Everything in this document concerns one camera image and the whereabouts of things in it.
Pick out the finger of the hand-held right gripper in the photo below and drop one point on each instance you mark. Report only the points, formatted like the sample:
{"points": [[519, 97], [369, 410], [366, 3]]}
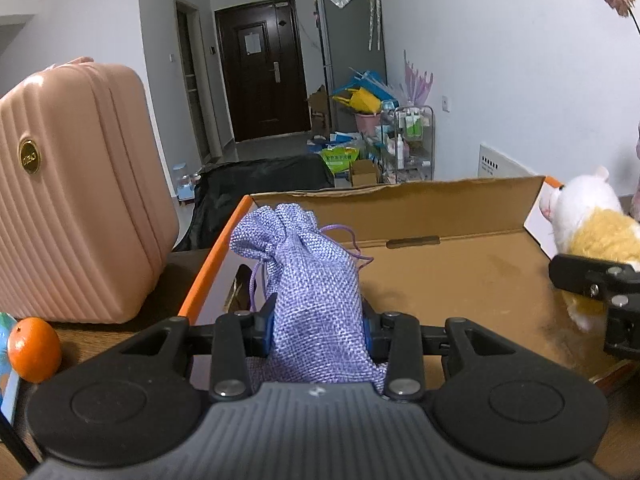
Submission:
{"points": [[585, 275]]}

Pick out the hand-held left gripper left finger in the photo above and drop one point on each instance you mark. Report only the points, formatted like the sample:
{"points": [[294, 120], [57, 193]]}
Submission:
{"points": [[269, 327]]}

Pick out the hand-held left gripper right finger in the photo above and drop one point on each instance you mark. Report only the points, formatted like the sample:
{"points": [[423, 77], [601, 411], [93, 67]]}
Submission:
{"points": [[369, 332]]}

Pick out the white and yellow plush toy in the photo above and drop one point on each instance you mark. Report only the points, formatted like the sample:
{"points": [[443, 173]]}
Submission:
{"points": [[580, 210]]}

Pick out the cardboard box with orange edge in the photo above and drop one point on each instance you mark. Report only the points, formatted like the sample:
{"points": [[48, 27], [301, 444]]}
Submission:
{"points": [[450, 285]]}

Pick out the black bag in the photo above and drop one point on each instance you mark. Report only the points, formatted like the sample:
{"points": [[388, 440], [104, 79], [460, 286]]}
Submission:
{"points": [[260, 180]]}

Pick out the small open cardboard box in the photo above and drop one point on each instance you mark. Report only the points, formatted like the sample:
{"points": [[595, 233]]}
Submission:
{"points": [[364, 172]]}

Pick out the green printed bag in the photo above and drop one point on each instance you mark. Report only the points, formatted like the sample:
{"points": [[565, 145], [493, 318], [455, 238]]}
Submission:
{"points": [[340, 157]]}

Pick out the metal rolling cart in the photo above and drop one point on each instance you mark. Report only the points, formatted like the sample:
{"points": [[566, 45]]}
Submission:
{"points": [[412, 145]]}

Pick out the pink bucket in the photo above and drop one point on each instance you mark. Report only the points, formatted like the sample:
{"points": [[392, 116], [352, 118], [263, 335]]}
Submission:
{"points": [[367, 122]]}

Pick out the brown cardboard carton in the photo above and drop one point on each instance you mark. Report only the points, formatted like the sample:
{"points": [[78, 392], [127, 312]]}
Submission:
{"points": [[319, 107]]}

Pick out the pink ribbed suitcase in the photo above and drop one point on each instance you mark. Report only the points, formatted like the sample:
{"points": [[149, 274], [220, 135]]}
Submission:
{"points": [[75, 210]]}

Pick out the yellow bag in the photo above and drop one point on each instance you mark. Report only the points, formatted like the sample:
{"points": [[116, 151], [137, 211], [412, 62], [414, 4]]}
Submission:
{"points": [[360, 100]]}

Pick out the orange fruit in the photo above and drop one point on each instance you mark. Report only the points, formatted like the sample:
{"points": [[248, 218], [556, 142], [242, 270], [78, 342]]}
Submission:
{"points": [[34, 352]]}

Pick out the dark brown entrance door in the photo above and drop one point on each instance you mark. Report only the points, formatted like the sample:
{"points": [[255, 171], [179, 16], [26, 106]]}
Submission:
{"points": [[265, 90]]}

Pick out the blue tissue pack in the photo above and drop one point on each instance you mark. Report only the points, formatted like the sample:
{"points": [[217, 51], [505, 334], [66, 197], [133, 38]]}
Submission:
{"points": [[7, 390]]}

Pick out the paper notice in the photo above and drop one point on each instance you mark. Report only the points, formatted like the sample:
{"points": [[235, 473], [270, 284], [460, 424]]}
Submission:
{"points": [[253, 43]]}

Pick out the grey refrigerator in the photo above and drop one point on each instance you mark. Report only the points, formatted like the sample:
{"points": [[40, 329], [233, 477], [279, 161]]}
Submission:
{"points": [[345, 45]]}

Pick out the folded clear umbrella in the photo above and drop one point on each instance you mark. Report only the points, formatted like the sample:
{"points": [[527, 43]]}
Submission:
{"points": [[374, 10]]}

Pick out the pink fluffy cloth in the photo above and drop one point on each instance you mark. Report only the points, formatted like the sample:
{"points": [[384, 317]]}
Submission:
{"points": [[75, 61]]}

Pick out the white wall board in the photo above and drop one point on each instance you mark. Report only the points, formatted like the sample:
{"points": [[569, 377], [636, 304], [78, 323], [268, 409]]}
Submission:
{"points": [[500, 162]]}

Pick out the white wall socket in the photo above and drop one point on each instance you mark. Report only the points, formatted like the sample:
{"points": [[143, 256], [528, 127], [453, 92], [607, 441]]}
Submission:
{"points": [[446, 104]]}

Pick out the purple wall decoration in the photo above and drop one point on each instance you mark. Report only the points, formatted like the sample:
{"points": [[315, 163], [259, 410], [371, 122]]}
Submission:
{"points": [[417, 82]]}

